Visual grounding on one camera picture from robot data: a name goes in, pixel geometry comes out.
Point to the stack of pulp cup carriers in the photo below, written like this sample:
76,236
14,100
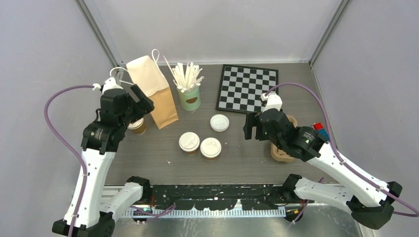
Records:
278,154

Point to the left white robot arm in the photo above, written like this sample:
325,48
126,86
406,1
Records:
86,215

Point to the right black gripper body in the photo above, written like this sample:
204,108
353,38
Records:
261,133

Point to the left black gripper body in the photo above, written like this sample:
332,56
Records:
135,111

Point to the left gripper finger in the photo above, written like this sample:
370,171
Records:
133,92
144,104

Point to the stack of white lids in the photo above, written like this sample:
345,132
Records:
219,123

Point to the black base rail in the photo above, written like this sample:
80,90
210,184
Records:
218,197

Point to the black white chessboard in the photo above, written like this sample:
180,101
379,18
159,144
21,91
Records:
241,87

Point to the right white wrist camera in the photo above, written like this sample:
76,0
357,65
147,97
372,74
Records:
272,101

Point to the stack of paper cups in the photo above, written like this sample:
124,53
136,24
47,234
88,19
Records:
138,127

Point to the red blue toy car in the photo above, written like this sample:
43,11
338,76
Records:
321,130

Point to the brown paper bag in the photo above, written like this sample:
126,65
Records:
146,74

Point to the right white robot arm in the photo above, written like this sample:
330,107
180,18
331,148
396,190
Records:
367,199

